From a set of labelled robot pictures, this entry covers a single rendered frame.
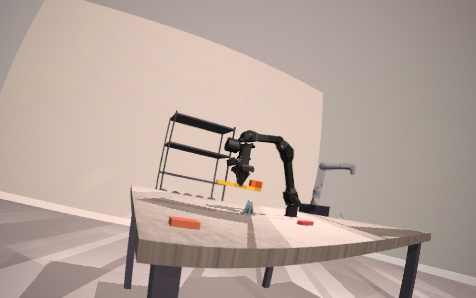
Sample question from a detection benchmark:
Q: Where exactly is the red flat bar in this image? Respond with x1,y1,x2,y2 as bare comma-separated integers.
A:
296,220,314,226

